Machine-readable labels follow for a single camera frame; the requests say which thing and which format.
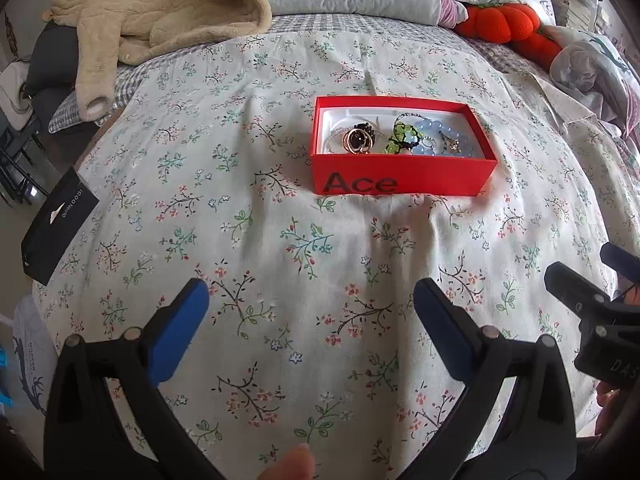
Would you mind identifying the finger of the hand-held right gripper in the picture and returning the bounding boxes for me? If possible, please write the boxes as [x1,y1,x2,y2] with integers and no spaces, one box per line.
[544,261,623,321]
[600,242,640,286]

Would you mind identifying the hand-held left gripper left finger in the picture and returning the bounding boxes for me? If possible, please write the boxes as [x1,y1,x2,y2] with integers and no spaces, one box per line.
[42,277,226,480]

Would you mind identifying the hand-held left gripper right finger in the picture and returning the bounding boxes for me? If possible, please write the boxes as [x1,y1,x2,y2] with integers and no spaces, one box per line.
[397,277,578,480]

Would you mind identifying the red jewelry box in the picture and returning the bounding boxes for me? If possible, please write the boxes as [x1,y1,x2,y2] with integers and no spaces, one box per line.
[311,96,498,196]

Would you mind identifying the green bead bracelet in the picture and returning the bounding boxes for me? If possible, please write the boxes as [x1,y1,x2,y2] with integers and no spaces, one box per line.
[384,115,423,156]

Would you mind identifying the dark bead bracelet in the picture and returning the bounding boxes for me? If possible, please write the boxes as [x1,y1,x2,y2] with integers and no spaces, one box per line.
[347,122,376,153]

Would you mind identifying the person's right hand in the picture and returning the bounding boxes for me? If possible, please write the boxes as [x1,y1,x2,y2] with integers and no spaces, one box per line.
[594,380,626,438]

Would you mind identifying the person's left hand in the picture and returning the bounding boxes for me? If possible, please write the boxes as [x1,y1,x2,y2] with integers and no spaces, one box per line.
[257,444,316,480]

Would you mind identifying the floral bed sheet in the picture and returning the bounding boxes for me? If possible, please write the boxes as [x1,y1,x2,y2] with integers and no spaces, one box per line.
[32,27,640,480]

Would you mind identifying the white patterned paper bag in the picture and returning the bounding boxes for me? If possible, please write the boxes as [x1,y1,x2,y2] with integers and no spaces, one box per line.
[12,295,58,421]

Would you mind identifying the black cardboard box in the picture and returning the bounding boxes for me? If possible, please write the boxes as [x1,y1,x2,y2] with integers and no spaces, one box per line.
[21,167,100,286]

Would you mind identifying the cream floral folded cloth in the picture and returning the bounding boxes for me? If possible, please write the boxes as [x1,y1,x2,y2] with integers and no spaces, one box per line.
[520,67,623,133]

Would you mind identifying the blue plastic item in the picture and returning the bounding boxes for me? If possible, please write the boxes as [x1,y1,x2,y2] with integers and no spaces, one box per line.
[0,345,12,406]

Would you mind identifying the grey crumpled cloth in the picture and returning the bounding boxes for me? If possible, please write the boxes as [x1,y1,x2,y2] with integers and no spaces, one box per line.
[542,25,640,136]

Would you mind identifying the gold rings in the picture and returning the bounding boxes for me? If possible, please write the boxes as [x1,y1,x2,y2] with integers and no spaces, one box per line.
[341,127,373,156]

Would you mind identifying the black chair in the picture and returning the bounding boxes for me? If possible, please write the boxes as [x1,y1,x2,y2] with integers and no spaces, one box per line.
[0,115,51,206]

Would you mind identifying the orange pumpkin plush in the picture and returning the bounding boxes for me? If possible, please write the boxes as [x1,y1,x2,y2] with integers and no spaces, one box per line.
[510,25,563,66]
[454,2,541,43]

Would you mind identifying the stack of books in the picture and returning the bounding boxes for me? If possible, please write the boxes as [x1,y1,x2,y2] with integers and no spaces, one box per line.
[545,0,608,28]

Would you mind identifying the dark cushion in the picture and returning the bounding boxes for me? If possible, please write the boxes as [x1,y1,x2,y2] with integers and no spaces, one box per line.
[25,22,81,111]

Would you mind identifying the beige fleece jacket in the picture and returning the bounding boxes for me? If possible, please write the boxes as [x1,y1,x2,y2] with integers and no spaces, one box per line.
[42,0,273,122]

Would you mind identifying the blue bead bracelet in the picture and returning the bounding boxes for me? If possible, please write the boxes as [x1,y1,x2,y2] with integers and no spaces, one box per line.
[412,117,476,157]

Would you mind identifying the white pearl bracelet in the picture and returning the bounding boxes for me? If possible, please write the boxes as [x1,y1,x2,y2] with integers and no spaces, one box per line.
[327,127,351,153]

